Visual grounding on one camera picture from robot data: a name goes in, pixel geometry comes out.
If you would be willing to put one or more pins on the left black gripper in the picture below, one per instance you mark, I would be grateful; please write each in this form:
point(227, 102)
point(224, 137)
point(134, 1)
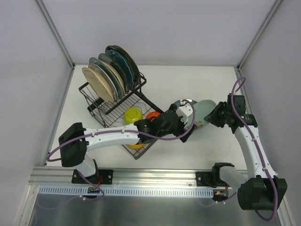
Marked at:
point(178, 127)

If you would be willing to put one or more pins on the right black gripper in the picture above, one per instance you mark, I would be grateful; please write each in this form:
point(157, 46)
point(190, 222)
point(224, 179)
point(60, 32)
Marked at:
point(215, 115)

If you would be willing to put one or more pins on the mint green flower plate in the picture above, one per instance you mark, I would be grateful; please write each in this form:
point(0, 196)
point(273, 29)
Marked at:
point(203, 108)

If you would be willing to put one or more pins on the grey deer plate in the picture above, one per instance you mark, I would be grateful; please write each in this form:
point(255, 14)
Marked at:
point(132, 64)

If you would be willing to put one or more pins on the black striped cream plate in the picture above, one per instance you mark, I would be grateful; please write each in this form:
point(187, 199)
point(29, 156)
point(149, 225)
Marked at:
point(126, 62)

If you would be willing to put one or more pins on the cream bird plate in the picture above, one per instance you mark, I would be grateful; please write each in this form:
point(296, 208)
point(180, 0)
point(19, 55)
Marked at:
point(99, 84)
point(105, 70)

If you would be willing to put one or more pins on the dark blue speckled plate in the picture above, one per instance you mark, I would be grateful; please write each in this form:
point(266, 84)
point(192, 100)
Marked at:
point(109, 60)

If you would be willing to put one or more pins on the grey blue plate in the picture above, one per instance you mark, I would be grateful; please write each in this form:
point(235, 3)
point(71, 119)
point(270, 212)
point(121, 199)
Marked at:
point(95, 61)

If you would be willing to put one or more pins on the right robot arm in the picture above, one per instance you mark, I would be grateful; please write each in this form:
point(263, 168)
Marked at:
point(261, 189)

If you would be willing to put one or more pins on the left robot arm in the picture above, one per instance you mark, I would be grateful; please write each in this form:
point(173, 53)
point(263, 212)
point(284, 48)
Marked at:
point(77, 141)

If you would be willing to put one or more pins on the orange bowl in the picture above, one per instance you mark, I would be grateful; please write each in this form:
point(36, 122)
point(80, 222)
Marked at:
point(153, 115)

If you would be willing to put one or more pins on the green bowl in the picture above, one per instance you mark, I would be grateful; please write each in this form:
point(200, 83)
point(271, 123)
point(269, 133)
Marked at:
point(132, 115)

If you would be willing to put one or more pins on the yellow ribbed bowl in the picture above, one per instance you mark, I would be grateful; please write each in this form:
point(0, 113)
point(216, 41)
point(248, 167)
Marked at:
point(136, 146)

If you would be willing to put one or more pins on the white slotted cable duct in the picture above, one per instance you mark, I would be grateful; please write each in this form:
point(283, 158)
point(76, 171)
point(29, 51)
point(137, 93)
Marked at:
point(129, 191)

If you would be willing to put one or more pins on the black wire dish rack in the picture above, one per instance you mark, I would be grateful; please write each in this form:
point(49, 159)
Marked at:
point(112, 114)

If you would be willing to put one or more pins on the right aluminium frame post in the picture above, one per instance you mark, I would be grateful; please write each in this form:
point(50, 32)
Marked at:
point(271, 13)

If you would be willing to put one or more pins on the aluminium frame post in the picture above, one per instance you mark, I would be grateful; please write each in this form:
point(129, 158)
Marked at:
point(50, 23)
point(271, 13)

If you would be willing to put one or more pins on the aluminium mounting rail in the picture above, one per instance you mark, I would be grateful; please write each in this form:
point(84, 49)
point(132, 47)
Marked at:
point(123, 177)

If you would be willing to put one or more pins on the left aluminium frame post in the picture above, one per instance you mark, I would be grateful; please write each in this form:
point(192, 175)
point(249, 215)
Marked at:
point(50, 23)

